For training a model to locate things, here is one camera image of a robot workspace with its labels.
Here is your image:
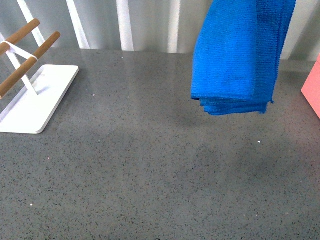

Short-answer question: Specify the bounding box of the blue microfiber cloth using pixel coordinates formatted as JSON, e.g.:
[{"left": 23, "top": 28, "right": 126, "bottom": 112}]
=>
[{"left": 191, "top": 0, "right": 296, "bottom": 116}]

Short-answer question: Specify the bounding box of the white pleated curtain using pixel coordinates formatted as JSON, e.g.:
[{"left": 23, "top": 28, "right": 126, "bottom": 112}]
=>
[{"left": 0, "top": 0, "right": 320, "bottom": 62}]

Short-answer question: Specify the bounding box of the white rack with wooden bars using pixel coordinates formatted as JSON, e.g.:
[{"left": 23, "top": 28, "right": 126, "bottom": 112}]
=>
[{"left": 0, "top": 19, "right": 79, "bottom": 134}]

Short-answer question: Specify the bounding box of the pink plastic bin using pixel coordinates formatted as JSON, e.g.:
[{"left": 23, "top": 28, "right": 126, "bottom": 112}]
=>
[{"left": 301, "top": 55, "right": 320, "bottom": 118}]

